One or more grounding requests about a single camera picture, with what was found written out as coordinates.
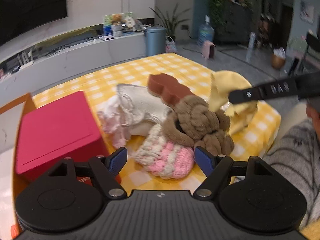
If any pink white knitted item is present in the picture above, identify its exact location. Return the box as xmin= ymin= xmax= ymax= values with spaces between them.
xmin=133 ymin=124 xmax=194 ymax=179

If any brown plush scrunchie toy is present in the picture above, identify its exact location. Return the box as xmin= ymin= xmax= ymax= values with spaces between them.
xmin=162 ymin=95 xmax=234 ymax=156

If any yellow cloth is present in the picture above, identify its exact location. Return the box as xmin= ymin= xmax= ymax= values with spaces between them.
xmin=208 ymin=70 xmax=258 ymax=135

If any brown bear-shaped sponge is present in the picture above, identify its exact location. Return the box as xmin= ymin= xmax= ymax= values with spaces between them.
xmin=147 ymin=73 xmax=194 ymax=107

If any grey sweater forearm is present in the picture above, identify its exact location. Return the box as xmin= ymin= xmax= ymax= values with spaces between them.
xmin=263 ymin=119 xmax=319 ymax=228

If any person right hand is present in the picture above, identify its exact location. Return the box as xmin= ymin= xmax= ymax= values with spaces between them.
xmin=306 ymin=103 xmax=320 ymax=133

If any gold pot with bag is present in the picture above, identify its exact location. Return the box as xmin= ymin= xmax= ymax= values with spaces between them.
xmin=271 ymin=47 xmax=286 ymax=69

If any yellow checkered tablecloth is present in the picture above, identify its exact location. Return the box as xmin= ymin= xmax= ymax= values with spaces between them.
xmin=31 ymin=52 xmax=320 ymax=240

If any red box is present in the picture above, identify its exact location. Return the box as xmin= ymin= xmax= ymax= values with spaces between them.
xmin=15 ymin=91 xmax=110 ymax=181

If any white lace cloth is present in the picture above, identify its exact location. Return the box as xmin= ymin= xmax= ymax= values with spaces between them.
xmin=97 ymin=83 xmax=171 ymax=148

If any orange cardboard box white inside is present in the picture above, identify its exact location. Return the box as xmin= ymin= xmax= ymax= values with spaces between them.
xmin=1 ymin=93 xmax=36 ymax=239

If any dark cabinet with plants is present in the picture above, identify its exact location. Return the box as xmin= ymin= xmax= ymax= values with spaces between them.
xmin=206 ymin=0 xmax=253 ymax=45

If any pink space heater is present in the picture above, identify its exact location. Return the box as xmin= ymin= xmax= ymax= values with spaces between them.
xmin=202 ymin=40 xmax=215 ymax=59

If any blue water jug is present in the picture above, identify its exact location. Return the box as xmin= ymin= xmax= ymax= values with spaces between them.
xmin=197 ymin=15 xmax=215 ymax=46

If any white marble TV console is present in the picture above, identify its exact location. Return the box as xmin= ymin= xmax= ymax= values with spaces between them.
xmin=1 ymin=33 xmax=146 ymax=106

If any pink woven handbag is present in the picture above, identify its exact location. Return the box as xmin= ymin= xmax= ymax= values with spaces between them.
xmin=165 ymin=36 xmax=177 ymax=53

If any white wifi router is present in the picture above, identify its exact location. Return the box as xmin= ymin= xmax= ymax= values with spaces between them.
xmin=17 ymin=51 xmax=34 ymax=70

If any blue-grey trash bin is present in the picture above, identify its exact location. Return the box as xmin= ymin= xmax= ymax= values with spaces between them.
xmin=145 ymin=27 xmax=166 ymax=56

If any teddy bear on console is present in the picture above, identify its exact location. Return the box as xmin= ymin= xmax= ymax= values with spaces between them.
xmin=112 ymin=14 xmax=123 ymax=25

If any green potted floor plant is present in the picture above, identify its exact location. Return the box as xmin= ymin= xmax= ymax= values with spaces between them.
xmin=150 ymin=3 xmax=191 ymax=41

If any black wall television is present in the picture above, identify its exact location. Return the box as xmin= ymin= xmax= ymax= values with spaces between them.
xmin=0 ymin=0 xmax=67 ymax=45

